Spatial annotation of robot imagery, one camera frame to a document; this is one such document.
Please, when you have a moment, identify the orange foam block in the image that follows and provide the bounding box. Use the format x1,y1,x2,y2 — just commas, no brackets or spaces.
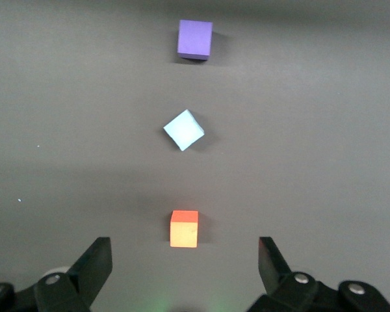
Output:
169,210,199,248

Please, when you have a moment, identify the light blue foam block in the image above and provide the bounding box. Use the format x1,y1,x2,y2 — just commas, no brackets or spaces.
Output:
162,109,205,152

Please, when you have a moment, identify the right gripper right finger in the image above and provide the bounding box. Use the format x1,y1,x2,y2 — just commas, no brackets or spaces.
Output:
246,236,390,312

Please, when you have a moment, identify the purple foam block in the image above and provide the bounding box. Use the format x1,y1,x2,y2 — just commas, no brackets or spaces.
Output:
176,19,214,61

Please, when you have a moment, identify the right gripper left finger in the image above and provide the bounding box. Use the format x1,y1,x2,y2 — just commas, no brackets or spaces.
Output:
0,237,114,312

